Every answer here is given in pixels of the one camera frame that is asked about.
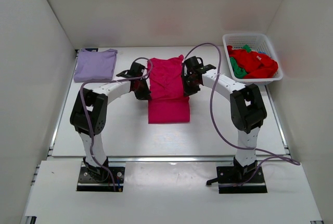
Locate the pink t-shirt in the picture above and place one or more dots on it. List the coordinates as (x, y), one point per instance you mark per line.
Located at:
(168, 104)

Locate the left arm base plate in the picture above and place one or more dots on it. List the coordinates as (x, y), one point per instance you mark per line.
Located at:
(87, 182)

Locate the white plastic basket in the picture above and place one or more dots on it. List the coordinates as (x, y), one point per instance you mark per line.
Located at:
(257, 42)

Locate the red cloth in basket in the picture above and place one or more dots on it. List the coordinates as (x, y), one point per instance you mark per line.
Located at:
(260, 66)

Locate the folded lilac t-shirt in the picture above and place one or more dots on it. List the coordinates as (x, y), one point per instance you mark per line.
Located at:
(95, 65)

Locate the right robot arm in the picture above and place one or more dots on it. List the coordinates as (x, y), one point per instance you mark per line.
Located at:
(247, 112)

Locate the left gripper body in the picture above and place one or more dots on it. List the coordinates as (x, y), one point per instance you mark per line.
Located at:
(142, 91)

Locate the green cloth in basket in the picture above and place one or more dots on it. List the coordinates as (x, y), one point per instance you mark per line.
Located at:
(239, 60)

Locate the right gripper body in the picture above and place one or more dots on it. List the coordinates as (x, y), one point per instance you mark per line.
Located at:
(190, 87)

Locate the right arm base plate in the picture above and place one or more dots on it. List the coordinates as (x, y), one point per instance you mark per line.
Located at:
(230, 182)

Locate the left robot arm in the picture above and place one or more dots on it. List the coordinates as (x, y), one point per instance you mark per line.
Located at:
(89, 113)

